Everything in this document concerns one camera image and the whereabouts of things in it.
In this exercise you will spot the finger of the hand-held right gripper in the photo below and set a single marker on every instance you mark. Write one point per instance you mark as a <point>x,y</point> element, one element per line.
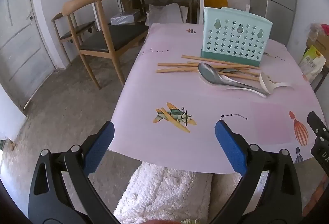
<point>317,123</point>

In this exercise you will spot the white plastic strip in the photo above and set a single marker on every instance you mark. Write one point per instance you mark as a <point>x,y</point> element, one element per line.
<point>247,8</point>

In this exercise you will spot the yellow and white rice bag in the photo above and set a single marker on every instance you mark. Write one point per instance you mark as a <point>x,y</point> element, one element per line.
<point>312,61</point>

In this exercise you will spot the grey panel door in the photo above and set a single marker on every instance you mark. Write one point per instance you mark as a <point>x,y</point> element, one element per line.
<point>23,46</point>

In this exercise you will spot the large metal spoon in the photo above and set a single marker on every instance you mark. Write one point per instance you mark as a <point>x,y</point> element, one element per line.
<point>209,72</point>

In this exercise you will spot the wooden chair with dark seat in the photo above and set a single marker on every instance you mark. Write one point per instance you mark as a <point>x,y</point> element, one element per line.
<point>113,38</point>
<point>77,28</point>

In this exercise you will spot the pile of wooden chopsticks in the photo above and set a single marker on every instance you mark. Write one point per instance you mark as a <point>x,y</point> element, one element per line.
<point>174,64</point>

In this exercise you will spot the red plastic bag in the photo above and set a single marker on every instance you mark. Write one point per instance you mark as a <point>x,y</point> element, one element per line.
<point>325,29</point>

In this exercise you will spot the plastic-wrapped white box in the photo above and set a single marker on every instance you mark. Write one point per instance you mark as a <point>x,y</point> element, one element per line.
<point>126,18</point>

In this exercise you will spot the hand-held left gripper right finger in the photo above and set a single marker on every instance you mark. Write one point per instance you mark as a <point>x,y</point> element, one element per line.
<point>231,146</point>

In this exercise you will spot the large cardboard box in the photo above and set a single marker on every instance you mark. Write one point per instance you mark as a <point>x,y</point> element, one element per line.
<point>318,41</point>

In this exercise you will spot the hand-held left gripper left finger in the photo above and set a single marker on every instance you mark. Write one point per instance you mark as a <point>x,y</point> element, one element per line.
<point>99,146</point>

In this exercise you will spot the mint green utensil holder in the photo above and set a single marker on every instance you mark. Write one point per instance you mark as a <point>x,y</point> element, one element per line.
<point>231,41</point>

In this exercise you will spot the white plastic ladle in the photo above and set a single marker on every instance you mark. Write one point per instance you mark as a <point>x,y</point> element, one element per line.
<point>264,82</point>

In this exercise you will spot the white woven sack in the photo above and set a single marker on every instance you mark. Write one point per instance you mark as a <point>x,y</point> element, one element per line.
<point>164,14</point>

